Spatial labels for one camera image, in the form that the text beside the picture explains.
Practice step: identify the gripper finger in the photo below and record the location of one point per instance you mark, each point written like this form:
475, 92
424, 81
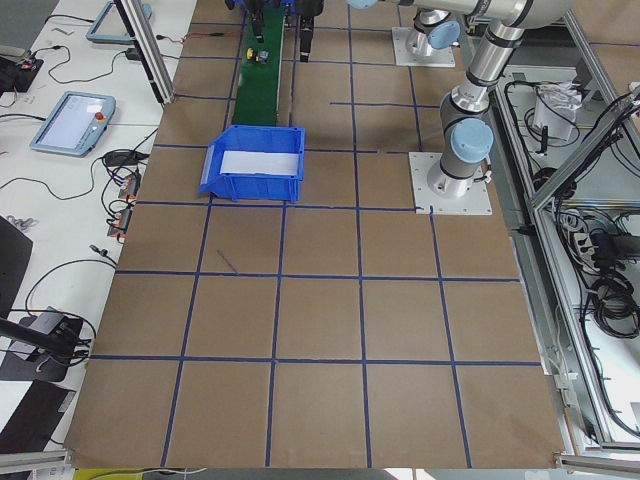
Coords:
306, 33
257, 22

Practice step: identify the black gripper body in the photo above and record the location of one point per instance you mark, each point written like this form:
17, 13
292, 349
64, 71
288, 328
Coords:
306, 30

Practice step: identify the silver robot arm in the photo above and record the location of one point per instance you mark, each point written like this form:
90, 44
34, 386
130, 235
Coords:
468, 138
433, 30

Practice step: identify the green conveyor belt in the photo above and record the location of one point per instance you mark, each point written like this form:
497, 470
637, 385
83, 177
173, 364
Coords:
257, 93

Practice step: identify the black power adapter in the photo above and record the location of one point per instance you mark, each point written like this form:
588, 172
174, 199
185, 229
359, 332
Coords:
132, 54

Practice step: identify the left blue plastic bin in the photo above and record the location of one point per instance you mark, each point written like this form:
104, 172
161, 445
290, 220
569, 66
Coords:
254, 186

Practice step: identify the far teach pendant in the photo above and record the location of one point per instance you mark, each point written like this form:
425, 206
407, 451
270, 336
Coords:
108, 27

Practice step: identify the teach pendant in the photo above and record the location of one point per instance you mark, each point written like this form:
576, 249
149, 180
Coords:
75, 124
108, 27

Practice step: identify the white foam pad left bin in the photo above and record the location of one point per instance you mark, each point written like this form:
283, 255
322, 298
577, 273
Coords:
249, 162

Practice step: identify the near teach pendant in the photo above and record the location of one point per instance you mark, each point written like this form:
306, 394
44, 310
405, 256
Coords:
75, 124

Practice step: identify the black monitor stand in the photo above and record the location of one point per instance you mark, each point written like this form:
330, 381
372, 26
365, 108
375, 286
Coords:
41, 347

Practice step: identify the aluminium frame post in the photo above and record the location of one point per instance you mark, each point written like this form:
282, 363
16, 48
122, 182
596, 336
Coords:
144, 41

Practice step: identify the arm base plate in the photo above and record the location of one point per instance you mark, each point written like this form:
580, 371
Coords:
414, 49
436, 193

